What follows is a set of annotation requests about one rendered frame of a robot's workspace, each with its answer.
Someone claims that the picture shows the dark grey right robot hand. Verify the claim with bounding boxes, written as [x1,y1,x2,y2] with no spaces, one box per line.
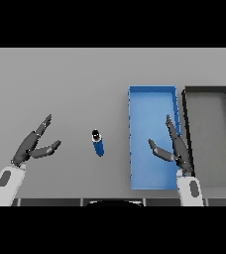
[148,114,193,177]

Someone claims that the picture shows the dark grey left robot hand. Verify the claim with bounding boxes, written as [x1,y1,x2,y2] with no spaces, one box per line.
[11,113,62,168]

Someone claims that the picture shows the blue bin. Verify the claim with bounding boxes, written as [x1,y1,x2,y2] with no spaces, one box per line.
[127,84,188,191]

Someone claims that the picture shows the dark grey bin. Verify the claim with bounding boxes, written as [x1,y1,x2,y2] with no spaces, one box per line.
[181,85,226,191]

